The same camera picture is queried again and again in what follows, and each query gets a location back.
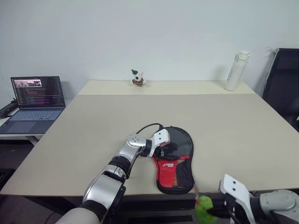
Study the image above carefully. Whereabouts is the green fuzzy zipper charm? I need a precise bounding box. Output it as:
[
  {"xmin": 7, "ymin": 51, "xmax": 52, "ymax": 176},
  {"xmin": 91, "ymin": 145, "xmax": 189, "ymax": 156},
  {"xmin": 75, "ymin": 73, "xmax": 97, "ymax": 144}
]
[{"xmin": 194, "ymin": 184, "xmax": 215, "ymax": 223}]

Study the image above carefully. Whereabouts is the beige robot torso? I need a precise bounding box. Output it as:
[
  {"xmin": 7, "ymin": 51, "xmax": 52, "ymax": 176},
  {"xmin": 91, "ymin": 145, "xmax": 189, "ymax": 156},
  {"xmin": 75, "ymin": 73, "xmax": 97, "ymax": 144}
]
[{"xmin": 54, "ymin": 207, "xmax": 101, "ymax": 224}]

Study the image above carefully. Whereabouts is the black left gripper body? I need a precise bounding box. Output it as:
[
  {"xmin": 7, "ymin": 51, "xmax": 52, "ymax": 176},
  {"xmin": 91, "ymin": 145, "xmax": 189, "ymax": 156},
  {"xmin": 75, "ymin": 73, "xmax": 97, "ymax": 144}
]
[{"xmin": 156, "ymin": 142, "xmax": 173, "ymax": 161}]

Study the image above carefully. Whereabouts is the open grey laptop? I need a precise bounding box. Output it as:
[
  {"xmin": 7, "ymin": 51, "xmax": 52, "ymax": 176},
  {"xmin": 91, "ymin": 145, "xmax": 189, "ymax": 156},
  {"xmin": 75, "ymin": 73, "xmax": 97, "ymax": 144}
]
[{"xmin": 0, "ymin": 76, "xmax": 66, "ymax": 135}]

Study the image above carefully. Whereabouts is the small dog figurine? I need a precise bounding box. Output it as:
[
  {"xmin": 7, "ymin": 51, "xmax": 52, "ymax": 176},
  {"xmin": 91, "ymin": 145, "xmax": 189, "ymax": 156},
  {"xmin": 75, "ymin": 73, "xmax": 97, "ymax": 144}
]
[{"xmin": 130, "ymin": 68, "xmax": 147, "ymax": 88}]

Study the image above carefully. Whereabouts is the black office chair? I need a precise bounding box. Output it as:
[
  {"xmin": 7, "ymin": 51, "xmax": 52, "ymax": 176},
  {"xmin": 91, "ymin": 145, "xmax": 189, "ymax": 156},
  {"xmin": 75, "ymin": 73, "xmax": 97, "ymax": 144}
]
[{"xmin": 262, "ymin": 48, "xmax": 299, "ymax": 133}]

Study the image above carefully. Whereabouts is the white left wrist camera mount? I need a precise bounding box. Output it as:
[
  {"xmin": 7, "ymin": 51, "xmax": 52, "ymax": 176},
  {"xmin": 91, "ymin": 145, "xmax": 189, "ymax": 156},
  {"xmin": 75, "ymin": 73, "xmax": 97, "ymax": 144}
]
[{"xmin": 148, "ymin": 129, "xmax": 170, "ymax": 157}]

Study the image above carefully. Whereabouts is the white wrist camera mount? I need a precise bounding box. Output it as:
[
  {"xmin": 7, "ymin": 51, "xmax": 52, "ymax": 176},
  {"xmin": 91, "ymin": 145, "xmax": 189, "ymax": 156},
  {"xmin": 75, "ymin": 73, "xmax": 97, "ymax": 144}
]
[
  {"xmin": 148, "ymin": 129, "xmax": 170, "ymax": 157},
  {"xmin": 219, "ymin": 173, "xmax": 255, "ymax": 224}
]

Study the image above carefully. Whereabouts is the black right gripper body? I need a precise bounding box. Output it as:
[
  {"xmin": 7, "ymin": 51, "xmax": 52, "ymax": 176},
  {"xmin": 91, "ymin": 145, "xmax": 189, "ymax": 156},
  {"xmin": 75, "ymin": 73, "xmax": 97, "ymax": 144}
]
[{"xmin": 223, "ymin": 195, "xmax": 237, "ymax": 220}]

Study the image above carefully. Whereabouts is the white side table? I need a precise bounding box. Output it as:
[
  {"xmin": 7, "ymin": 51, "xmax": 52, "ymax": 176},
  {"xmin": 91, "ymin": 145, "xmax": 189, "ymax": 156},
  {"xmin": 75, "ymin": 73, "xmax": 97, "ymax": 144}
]
[{"xmin": 0, "ymin": 98, "xmax": 73, "ymax": 147}]

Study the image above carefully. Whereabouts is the black device beside laptop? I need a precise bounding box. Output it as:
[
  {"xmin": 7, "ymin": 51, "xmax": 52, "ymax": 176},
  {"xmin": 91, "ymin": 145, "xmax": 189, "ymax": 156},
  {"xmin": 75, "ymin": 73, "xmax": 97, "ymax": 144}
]
[{"xmin": 0, "ymin": 100, "xmax": 18, "ymax": 119}]

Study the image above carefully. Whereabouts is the white water bottle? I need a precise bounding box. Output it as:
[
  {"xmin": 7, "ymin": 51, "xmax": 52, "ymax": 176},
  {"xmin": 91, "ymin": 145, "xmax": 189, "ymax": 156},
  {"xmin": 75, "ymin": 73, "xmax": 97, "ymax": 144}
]
[{"xmin": 224, "ymin": 50, "xmax": 251, "ymax": 91}]

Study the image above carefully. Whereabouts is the red black paddle case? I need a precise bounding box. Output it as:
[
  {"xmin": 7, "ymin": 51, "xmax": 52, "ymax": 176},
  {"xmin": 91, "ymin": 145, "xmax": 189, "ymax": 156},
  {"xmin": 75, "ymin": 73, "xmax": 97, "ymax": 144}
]
[{"xmin": 151, "ymin": 126, "xmax": 195, "ymax": 194}]

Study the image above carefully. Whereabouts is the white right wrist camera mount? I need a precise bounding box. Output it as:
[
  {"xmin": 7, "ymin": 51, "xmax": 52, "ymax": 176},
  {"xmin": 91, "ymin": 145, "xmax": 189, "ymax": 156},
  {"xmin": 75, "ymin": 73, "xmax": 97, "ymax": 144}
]
[{"xmin": 219, "ymin": 173, "xmax": 255, "ymax": 224}]

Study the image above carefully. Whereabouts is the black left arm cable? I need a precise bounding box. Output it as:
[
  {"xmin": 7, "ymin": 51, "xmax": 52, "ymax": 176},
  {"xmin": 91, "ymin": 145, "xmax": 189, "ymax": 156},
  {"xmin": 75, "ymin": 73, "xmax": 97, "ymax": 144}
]
[{"xmin": 135, "ymin": 123, "xmax": 165, "ymax": 135}]

